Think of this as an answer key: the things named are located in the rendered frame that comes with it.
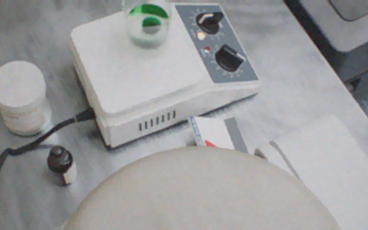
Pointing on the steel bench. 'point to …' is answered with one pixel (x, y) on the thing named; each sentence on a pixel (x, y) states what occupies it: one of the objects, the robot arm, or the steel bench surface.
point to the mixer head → (246, 187)
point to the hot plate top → (131, 66)
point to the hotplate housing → (130, 127)
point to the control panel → (215, 44)
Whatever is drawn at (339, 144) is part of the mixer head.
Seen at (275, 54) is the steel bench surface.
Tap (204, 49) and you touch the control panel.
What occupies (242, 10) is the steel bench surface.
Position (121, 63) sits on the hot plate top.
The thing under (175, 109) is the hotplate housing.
